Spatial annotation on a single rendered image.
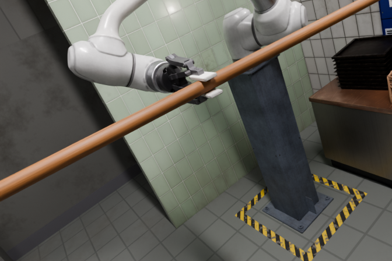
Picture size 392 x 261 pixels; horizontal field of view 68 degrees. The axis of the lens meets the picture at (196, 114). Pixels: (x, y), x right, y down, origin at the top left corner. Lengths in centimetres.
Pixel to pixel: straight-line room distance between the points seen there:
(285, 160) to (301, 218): 43
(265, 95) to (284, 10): 42
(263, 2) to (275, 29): 13
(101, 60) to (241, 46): 79
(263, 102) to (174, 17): 82
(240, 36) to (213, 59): 66
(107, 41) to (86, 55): 7
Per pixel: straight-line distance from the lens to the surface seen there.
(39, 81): 276
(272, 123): 154
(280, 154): 163
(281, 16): 130
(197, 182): 217
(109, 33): 86
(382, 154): 190
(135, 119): 55
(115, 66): 82
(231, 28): 142
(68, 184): 297
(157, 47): 185
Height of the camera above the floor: 144
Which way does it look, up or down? 22 degrees down
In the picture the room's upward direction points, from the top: 24 degrees counter-clockwise
